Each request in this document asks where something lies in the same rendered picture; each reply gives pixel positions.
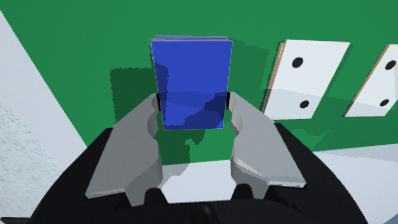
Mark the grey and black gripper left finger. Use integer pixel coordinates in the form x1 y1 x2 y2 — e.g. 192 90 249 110
27 93 163 224

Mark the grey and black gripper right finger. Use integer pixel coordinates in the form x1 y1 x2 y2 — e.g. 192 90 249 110
226 91 368 224

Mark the green felt mat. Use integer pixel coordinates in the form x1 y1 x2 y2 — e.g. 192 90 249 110
0 0 398 166

